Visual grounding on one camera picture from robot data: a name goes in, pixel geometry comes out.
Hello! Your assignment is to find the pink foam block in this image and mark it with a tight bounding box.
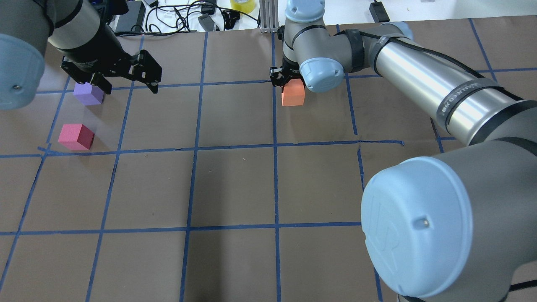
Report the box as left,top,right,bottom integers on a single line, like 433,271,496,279
58,124,94,151

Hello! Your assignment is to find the yellow tape roll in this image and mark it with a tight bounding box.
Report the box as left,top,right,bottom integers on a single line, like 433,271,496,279
230,0,255,14

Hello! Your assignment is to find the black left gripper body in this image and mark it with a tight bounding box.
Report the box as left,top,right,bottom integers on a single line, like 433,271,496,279
61,27,145,82

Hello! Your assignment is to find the purple foam block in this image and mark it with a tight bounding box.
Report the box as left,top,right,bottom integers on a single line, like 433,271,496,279
73,83,105,106

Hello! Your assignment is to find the aluminium frame post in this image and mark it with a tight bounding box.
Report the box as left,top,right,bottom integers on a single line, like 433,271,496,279
258,0,280,33

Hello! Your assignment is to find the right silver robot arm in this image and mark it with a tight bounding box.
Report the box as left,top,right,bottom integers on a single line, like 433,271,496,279
275,71,462,302

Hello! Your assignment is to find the black power adapter brick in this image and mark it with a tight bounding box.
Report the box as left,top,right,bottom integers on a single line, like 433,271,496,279
115,0,146,33

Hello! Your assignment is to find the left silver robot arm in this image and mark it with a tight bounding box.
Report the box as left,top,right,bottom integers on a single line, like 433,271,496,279
0,0,162,110

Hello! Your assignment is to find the orange foam block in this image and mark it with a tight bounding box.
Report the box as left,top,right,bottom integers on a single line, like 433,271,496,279
281,79,305,107

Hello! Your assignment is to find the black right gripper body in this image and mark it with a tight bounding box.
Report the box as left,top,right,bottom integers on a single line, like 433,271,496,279
270,59,303,87

